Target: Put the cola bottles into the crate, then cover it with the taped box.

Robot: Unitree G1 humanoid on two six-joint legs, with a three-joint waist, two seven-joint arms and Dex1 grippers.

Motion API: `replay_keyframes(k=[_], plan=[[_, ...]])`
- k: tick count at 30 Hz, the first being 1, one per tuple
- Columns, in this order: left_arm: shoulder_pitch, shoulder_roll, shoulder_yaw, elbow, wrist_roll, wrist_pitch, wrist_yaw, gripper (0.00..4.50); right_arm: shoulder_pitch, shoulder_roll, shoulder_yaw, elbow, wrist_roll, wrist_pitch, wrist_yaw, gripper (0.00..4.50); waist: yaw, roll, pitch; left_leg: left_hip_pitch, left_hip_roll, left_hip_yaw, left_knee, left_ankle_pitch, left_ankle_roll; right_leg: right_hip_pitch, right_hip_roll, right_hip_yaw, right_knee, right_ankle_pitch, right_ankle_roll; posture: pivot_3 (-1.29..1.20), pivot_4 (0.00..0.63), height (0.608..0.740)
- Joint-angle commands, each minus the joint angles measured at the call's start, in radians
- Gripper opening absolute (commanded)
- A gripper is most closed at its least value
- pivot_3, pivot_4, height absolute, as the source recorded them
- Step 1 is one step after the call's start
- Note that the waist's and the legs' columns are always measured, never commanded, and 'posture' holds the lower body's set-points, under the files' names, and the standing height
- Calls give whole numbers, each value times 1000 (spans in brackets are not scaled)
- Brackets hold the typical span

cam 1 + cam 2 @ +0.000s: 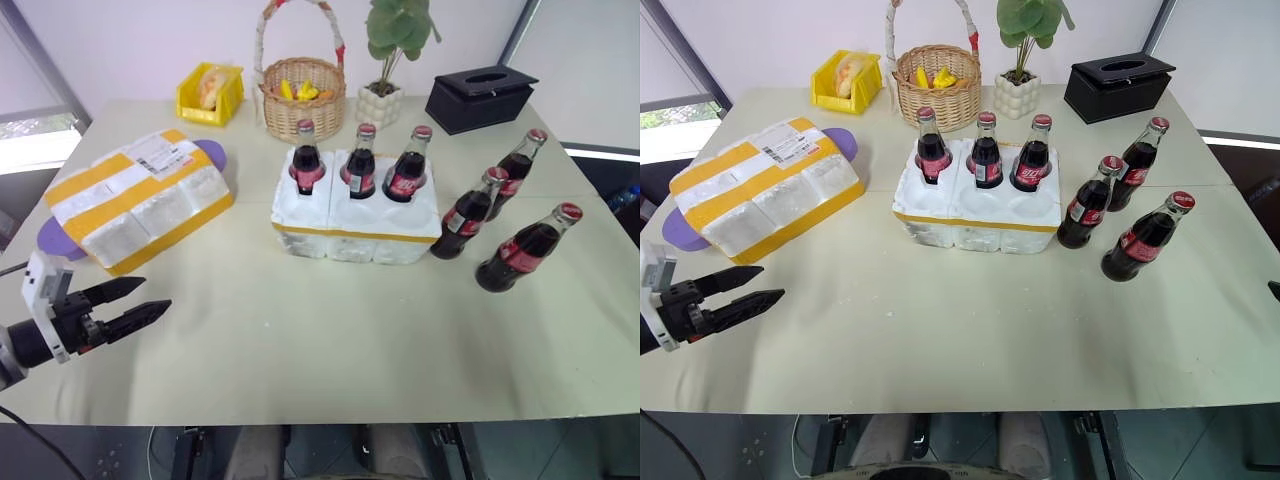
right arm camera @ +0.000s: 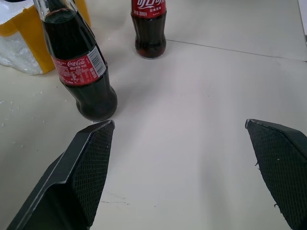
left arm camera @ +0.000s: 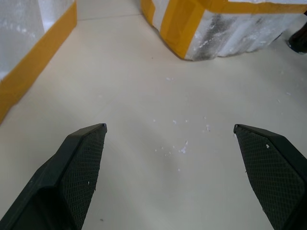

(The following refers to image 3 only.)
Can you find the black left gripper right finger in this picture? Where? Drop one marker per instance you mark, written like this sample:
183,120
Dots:
275,172

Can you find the white foam box yellow tape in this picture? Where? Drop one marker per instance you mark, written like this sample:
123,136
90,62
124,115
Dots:
227,28

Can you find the dark object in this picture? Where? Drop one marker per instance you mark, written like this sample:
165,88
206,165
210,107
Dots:
299,39

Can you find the white package with yellow tape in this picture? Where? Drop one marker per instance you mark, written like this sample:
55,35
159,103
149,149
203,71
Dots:
21,26

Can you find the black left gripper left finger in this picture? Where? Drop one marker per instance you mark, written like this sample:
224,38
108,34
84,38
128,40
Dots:
60,172

